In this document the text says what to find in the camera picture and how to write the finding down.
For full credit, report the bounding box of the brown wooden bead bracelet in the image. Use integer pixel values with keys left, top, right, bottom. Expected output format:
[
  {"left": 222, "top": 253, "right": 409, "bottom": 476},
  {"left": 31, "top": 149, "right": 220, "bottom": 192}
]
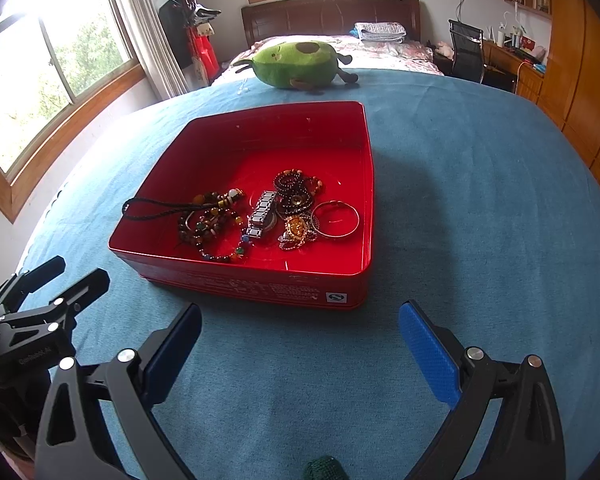
[{"left": 176, "top": 201, "right": 246, "bottom": 252}]

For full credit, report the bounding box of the black braided cord charm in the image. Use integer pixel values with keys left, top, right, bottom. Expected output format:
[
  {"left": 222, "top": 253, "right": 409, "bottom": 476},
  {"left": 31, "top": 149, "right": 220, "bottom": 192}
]
[{"left": 121, "top": 188, "right": 245, "bottom": 221}]

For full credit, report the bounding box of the silver metal watch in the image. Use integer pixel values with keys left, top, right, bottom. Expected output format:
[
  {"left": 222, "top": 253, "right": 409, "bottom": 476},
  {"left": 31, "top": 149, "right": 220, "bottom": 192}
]
[{"left": 244, "top": 191, "right": 277, "bottom": 240}]

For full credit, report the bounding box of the silver bangle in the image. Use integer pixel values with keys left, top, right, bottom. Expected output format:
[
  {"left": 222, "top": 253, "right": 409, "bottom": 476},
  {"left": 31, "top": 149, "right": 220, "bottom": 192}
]
[{"left": 311, "top": 200, "right": 362, "bottom": 240}]

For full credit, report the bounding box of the black beaded cord bracelet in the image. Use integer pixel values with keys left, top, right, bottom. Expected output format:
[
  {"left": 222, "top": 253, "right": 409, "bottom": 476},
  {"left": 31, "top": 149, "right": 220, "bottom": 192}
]
[{"left": 272, "top": 168, "right": 324, "bottom": 220}]

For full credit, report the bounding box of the red tin box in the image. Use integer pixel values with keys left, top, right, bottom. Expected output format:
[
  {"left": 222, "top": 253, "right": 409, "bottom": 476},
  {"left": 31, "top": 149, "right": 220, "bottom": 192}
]
[{"left": 109, "top": 101, "right": 374, "bottom": 310}]

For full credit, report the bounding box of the left window curtain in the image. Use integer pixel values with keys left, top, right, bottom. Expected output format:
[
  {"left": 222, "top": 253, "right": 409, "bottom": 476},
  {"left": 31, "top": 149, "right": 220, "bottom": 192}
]
[{"left": 116, "top": 0, "right": 188, "bottom": 101}]

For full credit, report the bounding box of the blue bed blanket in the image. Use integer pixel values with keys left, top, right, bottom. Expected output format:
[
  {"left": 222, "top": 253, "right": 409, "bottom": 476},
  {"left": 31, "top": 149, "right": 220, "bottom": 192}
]
[{"left": 22, "top": 70, "right": 600, "bottom": 479}]

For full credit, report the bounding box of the coat rack with clothes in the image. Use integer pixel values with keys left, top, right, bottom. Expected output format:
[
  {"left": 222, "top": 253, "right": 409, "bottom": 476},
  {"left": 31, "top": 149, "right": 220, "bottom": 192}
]
[{"left": 158, "top": 0, "right": 221, "bottom": 86}]

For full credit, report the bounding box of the green avocado plush toy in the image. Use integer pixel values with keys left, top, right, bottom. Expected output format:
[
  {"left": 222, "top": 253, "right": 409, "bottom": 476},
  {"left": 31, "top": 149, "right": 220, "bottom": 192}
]
[{"left": 233, "top": 40, "right": 358, "bottom": 90}]

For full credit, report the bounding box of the wooden desk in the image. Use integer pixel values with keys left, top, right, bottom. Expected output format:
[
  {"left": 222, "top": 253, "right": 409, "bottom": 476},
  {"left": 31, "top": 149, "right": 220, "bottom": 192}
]
[{"left": 483, "top": 40, "right": 544, "bottom": 104}]

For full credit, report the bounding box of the wooden wardrobe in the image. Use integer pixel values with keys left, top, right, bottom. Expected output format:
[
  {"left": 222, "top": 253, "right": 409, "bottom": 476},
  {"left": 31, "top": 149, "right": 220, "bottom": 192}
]
[{"left": 538, "top": 0, "right": 600, "bottom": 185}]

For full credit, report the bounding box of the folded patterned bedding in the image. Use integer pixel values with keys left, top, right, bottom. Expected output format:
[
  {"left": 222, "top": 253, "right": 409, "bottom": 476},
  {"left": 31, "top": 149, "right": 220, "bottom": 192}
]
[{"left": 353, "top": 22, "right": 407, "bottom": 42}]

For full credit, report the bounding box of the black office chair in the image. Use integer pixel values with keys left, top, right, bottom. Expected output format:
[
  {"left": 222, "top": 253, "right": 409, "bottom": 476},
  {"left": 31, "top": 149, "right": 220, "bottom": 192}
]
[{"left": 449, "top": 20, "right": 486, "bottom": 84}]

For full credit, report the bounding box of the large wooden frame window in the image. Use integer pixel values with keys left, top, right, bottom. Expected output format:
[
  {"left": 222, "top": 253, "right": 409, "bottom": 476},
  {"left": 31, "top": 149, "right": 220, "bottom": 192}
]
[{"left": 0, "top": 0, "right": 145, "bottom": 221}]

